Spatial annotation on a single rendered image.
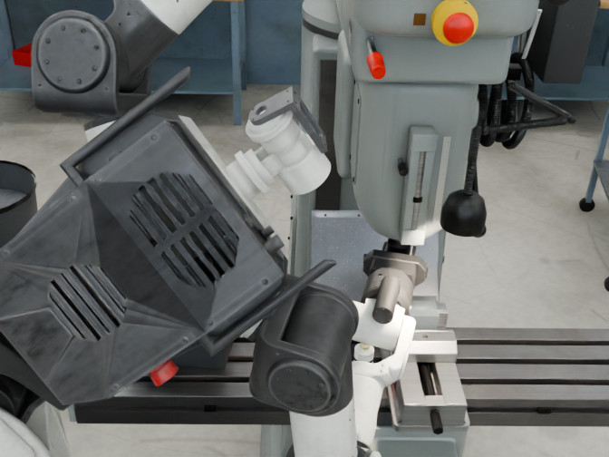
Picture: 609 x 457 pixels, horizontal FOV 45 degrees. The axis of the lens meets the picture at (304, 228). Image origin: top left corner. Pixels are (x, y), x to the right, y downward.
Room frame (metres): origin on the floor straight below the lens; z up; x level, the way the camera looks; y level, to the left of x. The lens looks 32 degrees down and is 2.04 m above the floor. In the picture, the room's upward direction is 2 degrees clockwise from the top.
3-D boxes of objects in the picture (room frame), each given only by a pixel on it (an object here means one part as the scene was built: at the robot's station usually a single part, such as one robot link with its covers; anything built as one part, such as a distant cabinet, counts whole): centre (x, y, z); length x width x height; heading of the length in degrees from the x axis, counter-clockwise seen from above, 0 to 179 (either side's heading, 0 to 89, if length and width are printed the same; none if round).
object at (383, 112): (1.22, -0.19, 1.47); 0.21 x 0.19 x 0.32; 92
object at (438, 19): (0.99, -0.19, 1.76); 0.06 x 0.02 x 0.06; 92
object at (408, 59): (1.26, -0.19, 1.68); 0.34 x 0.24 x 0.10; 2
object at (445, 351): (1.16, -0.25, 1.05); 0.12 x 0.06 x 0.04; 92
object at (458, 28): (0.96, -0.19, 1.76); 0.04 x 0.03 x 0.04; 92
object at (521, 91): (1.17, -0.39, 1.58); 0.17 x 0.01 x 0.01; 24
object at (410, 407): (1.19, -0.25, 1.01); 0.35 x 0.15 x 0.11; 2
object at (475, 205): (1.04, -0.26, 1.44); 0.07 x 0.07 x 0.06
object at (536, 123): (1.07, -0.35, 1.58); 0.17 x 0.01 x 0.01; 109
